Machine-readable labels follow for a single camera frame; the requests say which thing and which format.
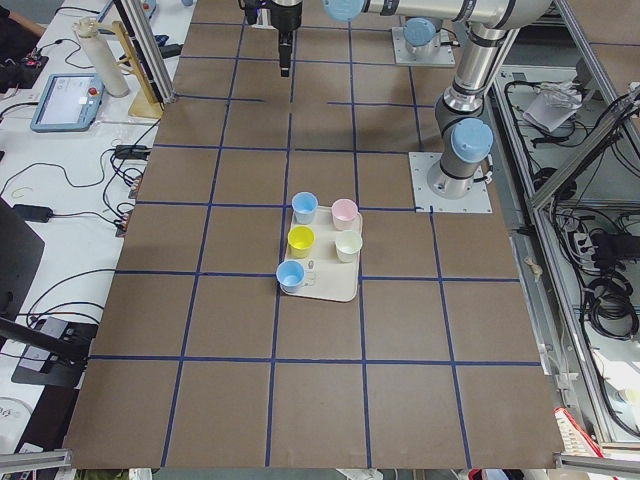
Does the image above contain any wooden mug tree stand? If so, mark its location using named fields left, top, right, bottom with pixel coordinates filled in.
left=97, top=21, right=163, bottom=119

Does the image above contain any light blue cup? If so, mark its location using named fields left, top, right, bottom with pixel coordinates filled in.
left=276, top=260, right=306, bottom=294
left=291, top=191, right=318, bottom=225

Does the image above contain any pale green plastic cup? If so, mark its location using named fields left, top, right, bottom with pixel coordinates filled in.
left=335, top=230, right=363, bottom=263

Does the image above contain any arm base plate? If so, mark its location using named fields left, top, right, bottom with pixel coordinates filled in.
left=391, top=27, right=456, bottom=68
left=408, top=152, right=493, bottom=214

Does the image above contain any light blue cup far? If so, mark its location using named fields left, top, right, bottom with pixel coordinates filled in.
left=276, top=260, right=306, bottom=294

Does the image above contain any light blue cup middle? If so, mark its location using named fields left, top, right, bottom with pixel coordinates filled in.
left=291, top=191, right=318, bottom=225

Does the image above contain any white cylindrical bottle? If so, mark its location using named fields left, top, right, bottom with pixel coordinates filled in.
left=73, top=17, right=129, bottom=98

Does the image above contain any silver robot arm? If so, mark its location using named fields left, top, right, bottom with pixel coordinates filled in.
left=403, top=17, right=440, bottom=56
left=323, top=0, right=550, bottom=200

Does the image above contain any aluminium frame post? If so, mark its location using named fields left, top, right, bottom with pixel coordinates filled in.
left=114, top=0, right=175, bottom=104

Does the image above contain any beige plastic tray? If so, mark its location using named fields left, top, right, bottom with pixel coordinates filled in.
left=279, top=206, right=360, bottom=302

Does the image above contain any blue teach pendant left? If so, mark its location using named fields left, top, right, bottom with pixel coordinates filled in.
left=30, top=74, right=104, bottom=133

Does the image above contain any pink plastic cup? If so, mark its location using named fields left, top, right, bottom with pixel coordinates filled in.
left=331, top=198, right=359, bottom=231

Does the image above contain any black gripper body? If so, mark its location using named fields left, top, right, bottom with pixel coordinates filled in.
left=270, top=0, right=303, bottom=34

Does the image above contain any yellow plastic cup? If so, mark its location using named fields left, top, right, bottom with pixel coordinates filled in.
left=287, top=225, right=315, bottom=258

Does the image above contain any black monitor stand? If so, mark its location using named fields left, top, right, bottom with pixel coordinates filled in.
left=0, top=197, right=99, bottom=389

